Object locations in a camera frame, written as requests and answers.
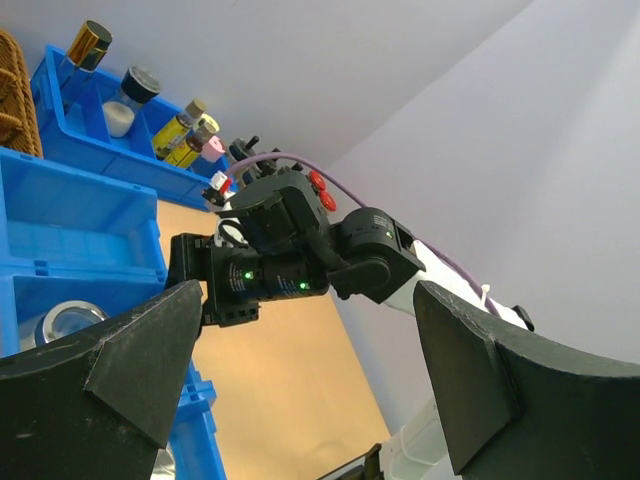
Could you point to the yellow-label bottle front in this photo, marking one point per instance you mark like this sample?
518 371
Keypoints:
189 149

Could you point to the brown wicker basket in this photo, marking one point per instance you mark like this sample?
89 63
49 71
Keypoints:
19 128

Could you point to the blue plastic tray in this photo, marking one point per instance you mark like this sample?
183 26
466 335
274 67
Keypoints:
79 137

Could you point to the tall black-cap grinder bottle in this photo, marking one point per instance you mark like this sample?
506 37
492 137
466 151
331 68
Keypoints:
82 58

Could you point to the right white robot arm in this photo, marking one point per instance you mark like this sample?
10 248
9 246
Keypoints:
273 241

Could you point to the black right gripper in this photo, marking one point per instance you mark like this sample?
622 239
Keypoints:
240 280

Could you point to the yellow-label bottle back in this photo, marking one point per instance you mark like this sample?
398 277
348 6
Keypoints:
177 128

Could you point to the yellow-label bottle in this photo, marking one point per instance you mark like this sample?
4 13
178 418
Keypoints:
189 149
177 128

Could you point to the silver-top salt shaker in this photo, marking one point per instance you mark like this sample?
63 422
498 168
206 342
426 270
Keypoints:
137 88

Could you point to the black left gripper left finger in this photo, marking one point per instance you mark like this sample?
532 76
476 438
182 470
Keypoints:
100 403

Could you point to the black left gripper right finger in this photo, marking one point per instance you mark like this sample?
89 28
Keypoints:
516 405

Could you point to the blue three-compartment plastic bin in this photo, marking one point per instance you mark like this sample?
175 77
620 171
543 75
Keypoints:
70 235

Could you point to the round open-top glass jar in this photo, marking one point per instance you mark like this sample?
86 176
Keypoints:
63 319

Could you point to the green-lid jar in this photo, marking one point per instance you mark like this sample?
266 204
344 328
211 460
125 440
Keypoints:
211 121

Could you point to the pink-lid jar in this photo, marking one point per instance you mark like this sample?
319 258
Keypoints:
213 149

